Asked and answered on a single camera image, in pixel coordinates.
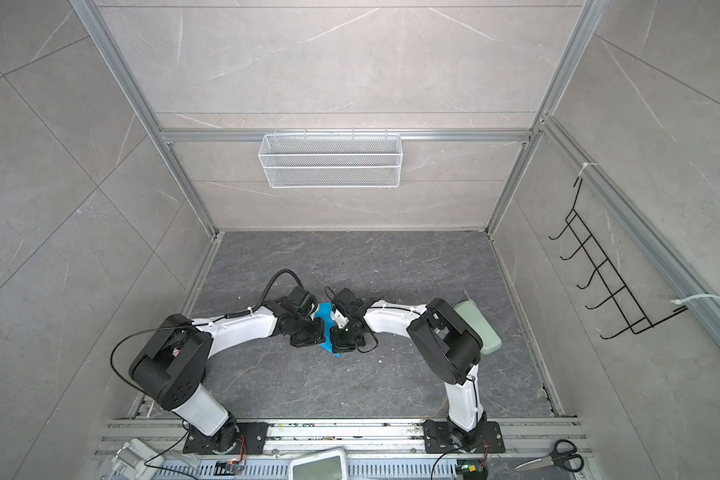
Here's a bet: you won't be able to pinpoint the blue square paper sheet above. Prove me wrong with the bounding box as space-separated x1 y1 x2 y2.
314 303 340 358

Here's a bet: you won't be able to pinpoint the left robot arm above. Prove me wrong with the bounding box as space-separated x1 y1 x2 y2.
128 286 324 450

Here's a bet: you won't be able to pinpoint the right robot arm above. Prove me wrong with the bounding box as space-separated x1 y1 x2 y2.
329 288 486 449

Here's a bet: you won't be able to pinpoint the white display device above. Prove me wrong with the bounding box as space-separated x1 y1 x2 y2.
287 448 349 480

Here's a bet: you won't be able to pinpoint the small orange circuit board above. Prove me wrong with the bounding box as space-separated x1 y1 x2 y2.
214 460 246 476

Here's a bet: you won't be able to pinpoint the small green circuit board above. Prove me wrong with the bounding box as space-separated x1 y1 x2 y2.
456 462 488 480

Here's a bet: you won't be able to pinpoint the white clamp device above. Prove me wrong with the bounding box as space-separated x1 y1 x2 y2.
110 438 164 480

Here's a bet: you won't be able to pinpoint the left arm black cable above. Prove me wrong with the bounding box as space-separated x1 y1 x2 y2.
109 268 306 391

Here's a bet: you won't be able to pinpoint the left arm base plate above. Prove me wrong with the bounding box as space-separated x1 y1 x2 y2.
182 420 269 455

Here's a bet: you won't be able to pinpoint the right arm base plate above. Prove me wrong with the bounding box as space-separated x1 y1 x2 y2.
421 419 506 454

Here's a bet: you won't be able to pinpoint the white wire mesh basket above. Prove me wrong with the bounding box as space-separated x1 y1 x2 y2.
258 133 404 189

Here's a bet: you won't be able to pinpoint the black handled scissors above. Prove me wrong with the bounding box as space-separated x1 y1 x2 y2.
515 439 585 473

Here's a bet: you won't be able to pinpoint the black wire hook rack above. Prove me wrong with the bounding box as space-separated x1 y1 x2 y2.
548 178 689 340

